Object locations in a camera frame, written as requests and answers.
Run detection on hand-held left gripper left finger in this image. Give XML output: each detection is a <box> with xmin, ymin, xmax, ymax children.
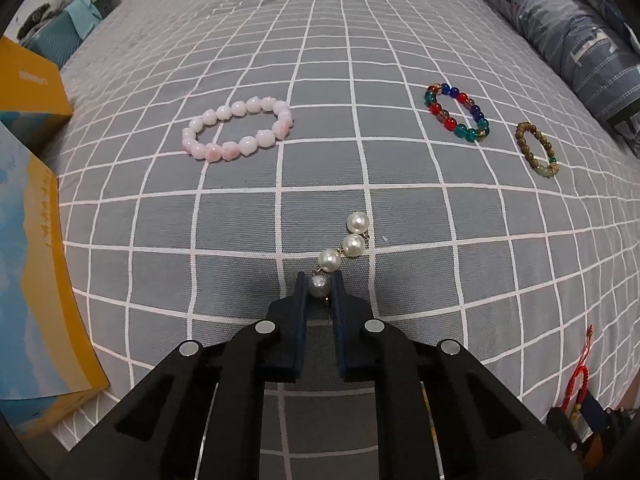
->
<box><xmin>50</xmin><ymin>271</ymin><xmax>307</xmax><ymax>480</ymax></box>

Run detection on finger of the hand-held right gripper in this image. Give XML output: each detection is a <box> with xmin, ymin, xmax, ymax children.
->
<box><xmin>546</xmin><ymin>391</ymin><xmax>627</xmax><ymax>467</ymax></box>

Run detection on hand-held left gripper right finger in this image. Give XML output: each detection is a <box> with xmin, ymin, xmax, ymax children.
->
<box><xmin>332</xmin><ymin>270</ymin><xmax>584</xmax><ymax>480</ymax></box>

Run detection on red cord bead bracelet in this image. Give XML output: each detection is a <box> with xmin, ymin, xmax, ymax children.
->
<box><xmin>562</xmin><ymin>326</ymin><xmax>597</xmax><ymax>423</ymax></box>

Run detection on white pearl strand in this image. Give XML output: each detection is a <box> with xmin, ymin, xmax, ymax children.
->
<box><xmin>308</xmin><ymin>211</ymin><xmax>373</xmax><ymax>304</ymax></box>

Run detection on pink flower bead bracelet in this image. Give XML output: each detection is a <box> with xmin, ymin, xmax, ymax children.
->
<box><xmin>181</xmin><ymin>96</ymin><xmax>295</xmax><ymax>163</ymax></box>

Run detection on multicolour glass bead bracelet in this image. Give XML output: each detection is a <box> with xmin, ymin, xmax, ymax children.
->
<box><xmin>424</xmin><ymin>82</ymin><xmax>491</xmax><ymax>144</ymax></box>

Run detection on brown wooden bead bracelet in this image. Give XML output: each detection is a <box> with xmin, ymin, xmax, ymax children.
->
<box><xmin>515</xmin><ymin>121</ymin><xmax>560</xmax><ymax>180</ymax></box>

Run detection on blue yellow cardboard box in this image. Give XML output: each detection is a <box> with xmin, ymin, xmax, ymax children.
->
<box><xmin>0</xmin><ymin>35</ymin><xmax>112</xmax><ymax>435</ymax></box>

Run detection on grey checked bedsheet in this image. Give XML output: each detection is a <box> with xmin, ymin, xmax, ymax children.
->
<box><xmin>47</xmin><ymin>0</ymin><xmax>640</xmax><ymax>480</ymax></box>

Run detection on teal suitcase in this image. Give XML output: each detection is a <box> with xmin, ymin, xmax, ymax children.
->
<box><xmin>22</xmin><ymin>0</ymin><xmax>117</xmax><ymax>68</ymax></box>

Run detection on blue grey pillow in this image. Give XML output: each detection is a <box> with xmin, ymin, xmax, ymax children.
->
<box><xmin>446</xmin><ymin>0</ymin><xmax>640</xmax><ymax>147</ymax></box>

